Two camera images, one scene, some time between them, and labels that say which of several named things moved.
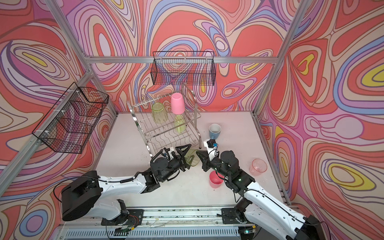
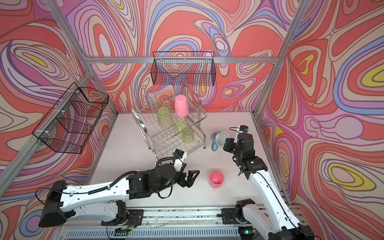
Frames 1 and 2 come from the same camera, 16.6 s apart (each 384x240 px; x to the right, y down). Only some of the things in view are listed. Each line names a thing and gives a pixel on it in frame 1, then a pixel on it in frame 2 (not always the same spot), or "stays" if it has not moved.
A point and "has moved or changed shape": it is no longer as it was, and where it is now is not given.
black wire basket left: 67,127 stays
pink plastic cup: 215,179 stays
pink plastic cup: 177,104 has moved or changed shape
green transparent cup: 192,157 → 188,135
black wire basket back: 183,68 stays
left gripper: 180,162 → 189,182
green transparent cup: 159,113 has moved or changed shape
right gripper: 204,155 → 229,142
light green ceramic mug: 180,123 stays
